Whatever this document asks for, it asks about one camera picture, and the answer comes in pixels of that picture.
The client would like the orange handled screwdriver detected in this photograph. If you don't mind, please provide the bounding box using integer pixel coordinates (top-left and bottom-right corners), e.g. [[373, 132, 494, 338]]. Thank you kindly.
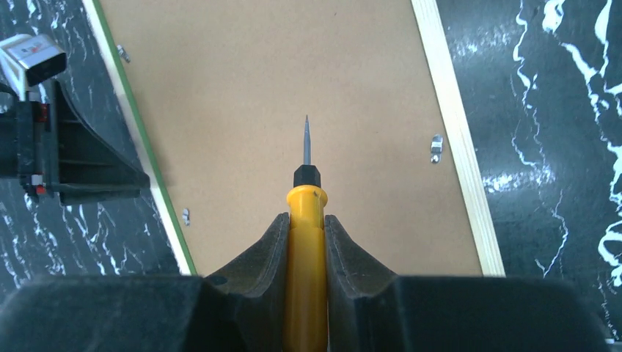
[[282, 117, 329, 351]]

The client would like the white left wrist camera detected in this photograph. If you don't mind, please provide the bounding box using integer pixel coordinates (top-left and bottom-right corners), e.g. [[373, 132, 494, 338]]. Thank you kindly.
[[1, 34, 67, 101]]

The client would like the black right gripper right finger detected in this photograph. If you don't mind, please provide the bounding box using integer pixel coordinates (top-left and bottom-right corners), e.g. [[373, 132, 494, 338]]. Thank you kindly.
[[324, 215, 397, 351]]

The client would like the green picture frame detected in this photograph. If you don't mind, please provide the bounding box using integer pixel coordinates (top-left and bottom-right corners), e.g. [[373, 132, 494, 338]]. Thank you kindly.
[[84, 1, 505, 276]]

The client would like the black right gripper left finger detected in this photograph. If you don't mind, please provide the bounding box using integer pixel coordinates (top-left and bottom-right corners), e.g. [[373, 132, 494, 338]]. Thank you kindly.
[[205, 213, 290, 351]]

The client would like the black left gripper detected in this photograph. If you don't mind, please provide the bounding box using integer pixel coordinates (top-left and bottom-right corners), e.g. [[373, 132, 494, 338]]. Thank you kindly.
[[1, 80, 150, 205]]

